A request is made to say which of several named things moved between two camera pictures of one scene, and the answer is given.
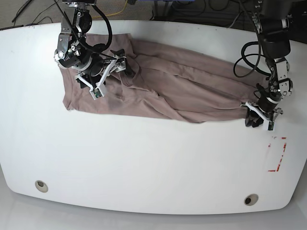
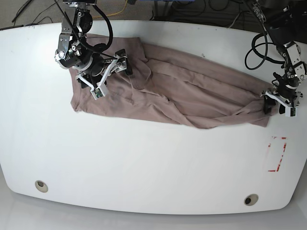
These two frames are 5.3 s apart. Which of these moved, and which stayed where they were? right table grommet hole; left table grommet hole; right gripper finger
Moved: right gripper finger
Stayed: left table grommet hole; right table grommet hole
